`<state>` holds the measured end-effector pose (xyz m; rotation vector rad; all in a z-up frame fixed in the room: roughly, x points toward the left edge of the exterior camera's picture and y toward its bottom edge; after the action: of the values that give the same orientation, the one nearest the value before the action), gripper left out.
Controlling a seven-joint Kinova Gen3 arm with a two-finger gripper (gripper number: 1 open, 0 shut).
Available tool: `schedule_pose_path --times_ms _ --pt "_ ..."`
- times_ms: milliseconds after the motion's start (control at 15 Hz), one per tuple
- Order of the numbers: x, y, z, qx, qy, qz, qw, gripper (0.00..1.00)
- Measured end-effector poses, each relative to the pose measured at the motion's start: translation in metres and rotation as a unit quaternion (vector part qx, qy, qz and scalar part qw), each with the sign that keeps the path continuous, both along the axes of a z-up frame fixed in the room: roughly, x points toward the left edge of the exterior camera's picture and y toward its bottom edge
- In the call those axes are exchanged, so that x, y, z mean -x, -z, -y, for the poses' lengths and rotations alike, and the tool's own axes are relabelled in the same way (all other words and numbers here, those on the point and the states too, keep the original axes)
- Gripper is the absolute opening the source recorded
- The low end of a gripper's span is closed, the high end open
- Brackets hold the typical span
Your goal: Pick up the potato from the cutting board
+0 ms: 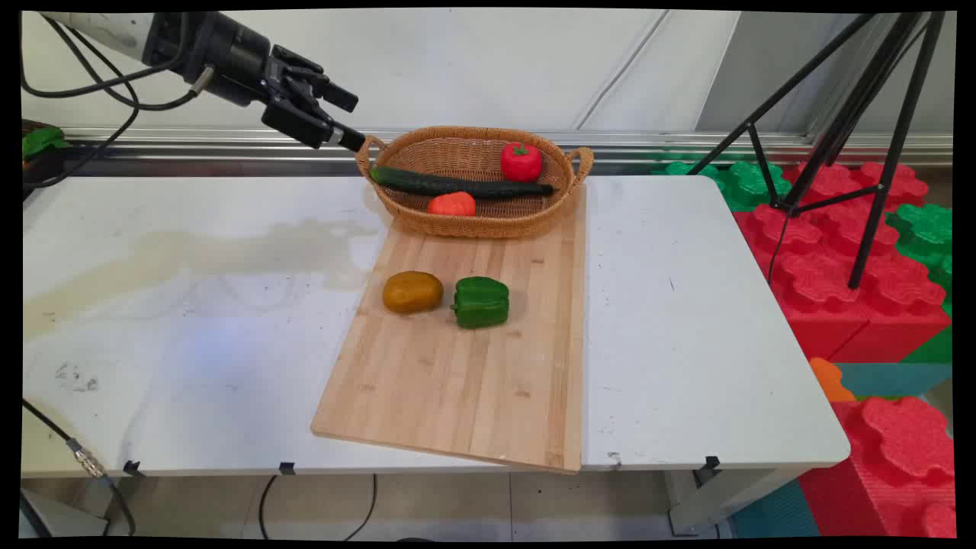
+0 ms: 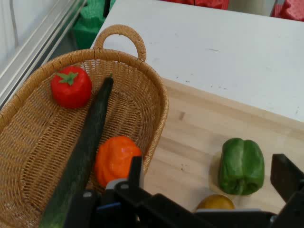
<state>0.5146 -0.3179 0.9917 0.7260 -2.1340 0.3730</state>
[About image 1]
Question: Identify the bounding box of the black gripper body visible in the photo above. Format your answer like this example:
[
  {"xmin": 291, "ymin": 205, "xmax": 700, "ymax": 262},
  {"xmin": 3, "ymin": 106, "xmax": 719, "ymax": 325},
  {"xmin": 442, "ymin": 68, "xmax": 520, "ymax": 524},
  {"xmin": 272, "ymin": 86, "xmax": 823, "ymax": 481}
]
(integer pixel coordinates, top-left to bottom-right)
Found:
[{"xmin": 142, "ymin": 11, "xmax": 323, "ymax": 108}]

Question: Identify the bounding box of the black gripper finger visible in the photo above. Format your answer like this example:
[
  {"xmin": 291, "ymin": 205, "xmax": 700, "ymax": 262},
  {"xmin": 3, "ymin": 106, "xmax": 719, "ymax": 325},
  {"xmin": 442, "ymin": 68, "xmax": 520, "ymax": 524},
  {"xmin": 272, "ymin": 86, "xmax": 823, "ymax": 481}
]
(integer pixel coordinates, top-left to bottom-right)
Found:
[
  {"xmin": 271, "ymin": 45, "xmax": 360, "ymax": 114},
  {"xmin": 262, "ymin": 95, "xmax": 368, "ymax": 153}
]

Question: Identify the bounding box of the brown yellow potato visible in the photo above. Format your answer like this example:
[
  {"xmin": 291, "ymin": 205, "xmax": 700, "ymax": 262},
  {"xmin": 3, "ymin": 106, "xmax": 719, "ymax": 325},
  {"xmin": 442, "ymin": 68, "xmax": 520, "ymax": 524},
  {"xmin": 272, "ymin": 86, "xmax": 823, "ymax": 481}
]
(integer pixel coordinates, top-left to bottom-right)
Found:
[{"xmin": 382, "ymin": 271, "xmax": 445, "ymax": 314}]

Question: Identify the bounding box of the dark green cucumber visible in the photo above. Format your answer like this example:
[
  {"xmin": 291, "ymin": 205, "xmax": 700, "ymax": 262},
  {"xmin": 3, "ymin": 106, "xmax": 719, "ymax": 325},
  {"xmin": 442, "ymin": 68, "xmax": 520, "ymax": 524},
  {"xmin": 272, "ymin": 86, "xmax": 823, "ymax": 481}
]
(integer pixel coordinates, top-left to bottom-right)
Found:
[{"xmin": 371, "ymin": 165, "xmax": 556, "ymax": 201}]

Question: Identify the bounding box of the orange red tomato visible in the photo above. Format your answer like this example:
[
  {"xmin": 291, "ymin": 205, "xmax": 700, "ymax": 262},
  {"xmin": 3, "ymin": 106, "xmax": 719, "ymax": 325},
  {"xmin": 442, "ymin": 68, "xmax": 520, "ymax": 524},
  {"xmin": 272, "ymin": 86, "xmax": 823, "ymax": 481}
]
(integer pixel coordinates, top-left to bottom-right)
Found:
[{"xmin": 426, "ymin": 191, "xmax": 477, "ymax": 217}]

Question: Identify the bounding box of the green toy vegetable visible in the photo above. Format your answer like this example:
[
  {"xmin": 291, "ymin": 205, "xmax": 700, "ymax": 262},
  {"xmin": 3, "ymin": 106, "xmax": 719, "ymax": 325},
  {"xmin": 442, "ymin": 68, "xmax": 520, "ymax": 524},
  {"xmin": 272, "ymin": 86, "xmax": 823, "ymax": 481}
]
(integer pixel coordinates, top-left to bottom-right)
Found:
[{"xmin": 21, "ymin": 126, "xmax": 74, "ymax": 162}]

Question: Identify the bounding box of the woven wicker basket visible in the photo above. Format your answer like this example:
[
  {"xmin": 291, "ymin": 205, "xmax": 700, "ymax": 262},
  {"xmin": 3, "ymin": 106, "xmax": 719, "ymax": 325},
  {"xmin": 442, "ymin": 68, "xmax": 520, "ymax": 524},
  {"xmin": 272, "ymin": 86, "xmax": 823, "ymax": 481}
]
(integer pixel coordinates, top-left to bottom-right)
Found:
[{"xmin": 355, "ymin": 126, "xmax": 595, "ymax": 239}]

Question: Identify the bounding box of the green bell pepper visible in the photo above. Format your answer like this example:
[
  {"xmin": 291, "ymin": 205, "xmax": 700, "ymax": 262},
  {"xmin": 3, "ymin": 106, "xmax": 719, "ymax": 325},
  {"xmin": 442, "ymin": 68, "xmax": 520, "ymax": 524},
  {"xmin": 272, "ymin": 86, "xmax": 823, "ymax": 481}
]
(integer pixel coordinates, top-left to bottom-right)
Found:
[{"xmin": 450, "ymin": 276, "xmax": 511, "ymax": 330}]

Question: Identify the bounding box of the wooden cutting board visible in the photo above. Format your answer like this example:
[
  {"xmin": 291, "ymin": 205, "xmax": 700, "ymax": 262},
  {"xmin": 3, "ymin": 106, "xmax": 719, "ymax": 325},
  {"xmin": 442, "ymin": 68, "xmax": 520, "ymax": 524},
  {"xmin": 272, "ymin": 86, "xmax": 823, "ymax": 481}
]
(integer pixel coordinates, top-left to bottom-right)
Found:
[{"xmin": 311, "ymin": 183, "xmax": 588, "ymax": 475}]

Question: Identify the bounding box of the green foam block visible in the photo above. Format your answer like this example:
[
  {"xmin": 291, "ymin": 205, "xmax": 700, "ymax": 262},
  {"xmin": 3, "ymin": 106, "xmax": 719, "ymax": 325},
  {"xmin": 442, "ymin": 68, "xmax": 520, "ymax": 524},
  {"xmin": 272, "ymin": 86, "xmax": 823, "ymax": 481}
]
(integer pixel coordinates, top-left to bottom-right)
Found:
[
  {"xmin": 654, "ymin": 159, "xmax": 794, "ymax": 214},
  {"xmin": 884, "ymin": 202, "xmax": 954, "ymax": 315}
]

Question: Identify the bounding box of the black tripod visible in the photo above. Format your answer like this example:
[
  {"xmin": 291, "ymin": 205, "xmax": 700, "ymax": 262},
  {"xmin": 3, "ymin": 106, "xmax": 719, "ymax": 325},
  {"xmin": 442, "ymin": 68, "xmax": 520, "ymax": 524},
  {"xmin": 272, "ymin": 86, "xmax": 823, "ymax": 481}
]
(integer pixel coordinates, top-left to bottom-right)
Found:
[{"xmin": 686, "ymin": 11, "xmax": 948, "ymax": 291}]

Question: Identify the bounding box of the large red foam block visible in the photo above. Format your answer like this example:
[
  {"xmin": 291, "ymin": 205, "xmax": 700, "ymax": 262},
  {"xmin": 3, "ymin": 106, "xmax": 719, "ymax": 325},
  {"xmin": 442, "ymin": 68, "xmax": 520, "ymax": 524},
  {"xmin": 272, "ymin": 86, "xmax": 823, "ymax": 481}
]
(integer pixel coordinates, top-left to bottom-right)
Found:
[{"xmin": 730, "ymin": 160, "xmax": 954, "ymax": 364}]

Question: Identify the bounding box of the white table leg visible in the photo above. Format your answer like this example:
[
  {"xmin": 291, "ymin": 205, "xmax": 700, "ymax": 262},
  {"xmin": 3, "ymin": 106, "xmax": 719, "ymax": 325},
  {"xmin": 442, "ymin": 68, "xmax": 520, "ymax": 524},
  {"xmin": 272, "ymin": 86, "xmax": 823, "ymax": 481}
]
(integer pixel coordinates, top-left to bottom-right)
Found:
[{"xmin": 662, "ymin": 467, "xmax": 803, "ymax": 536}]

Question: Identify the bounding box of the orange foam piece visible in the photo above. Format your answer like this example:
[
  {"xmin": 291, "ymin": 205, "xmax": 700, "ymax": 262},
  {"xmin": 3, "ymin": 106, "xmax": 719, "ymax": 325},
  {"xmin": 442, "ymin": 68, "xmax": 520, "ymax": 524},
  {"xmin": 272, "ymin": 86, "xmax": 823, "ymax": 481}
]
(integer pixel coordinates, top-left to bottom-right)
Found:
[{"xmin": 809, "ymin": 357, "xmax": 857, "ymax": 403}]

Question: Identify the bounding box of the teal foam mat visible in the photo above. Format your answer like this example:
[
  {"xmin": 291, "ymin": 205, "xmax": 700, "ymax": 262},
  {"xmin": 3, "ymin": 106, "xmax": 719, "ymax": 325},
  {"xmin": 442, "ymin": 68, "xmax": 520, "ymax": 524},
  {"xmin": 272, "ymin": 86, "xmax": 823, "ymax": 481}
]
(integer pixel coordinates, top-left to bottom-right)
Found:
[{"xmin": 835, "ymin": 361, "xmax": 954, "ymax": 399}]

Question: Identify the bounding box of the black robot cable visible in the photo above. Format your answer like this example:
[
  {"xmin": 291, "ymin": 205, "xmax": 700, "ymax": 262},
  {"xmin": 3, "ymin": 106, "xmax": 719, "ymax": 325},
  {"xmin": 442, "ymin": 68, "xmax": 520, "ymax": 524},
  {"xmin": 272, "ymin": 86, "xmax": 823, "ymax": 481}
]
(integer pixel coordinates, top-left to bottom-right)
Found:
[{"xmin": 21, "ymin": 14, "xmax": 216, "ymax": 201}]

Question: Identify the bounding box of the metal wall rail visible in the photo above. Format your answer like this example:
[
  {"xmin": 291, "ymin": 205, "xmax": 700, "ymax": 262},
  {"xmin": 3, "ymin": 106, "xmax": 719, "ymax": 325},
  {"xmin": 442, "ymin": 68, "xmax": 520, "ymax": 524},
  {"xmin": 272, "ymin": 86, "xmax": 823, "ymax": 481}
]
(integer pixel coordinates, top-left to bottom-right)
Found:
[{"xmin": 61, "ymin": 127, "xmax": 954, "ymax": 167}]

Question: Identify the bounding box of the black floor cable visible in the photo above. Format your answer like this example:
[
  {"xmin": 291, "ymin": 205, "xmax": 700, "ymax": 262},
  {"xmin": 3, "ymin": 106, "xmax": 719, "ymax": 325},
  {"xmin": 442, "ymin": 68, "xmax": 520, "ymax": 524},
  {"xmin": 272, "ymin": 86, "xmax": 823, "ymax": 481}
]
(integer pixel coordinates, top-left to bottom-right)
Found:
[{"xmin": 258, "ymin": 474, "xmax": 379, "ymax": 541}]

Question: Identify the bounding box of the black cable with metal connector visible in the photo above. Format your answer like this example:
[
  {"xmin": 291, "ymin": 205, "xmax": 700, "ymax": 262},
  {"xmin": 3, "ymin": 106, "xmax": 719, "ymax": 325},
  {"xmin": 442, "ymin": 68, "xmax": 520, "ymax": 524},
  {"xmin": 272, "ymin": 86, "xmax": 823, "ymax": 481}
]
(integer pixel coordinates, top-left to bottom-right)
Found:
[{"xmin": 21, "ymin": 398, "xmax": 137, "ymax": 536}]

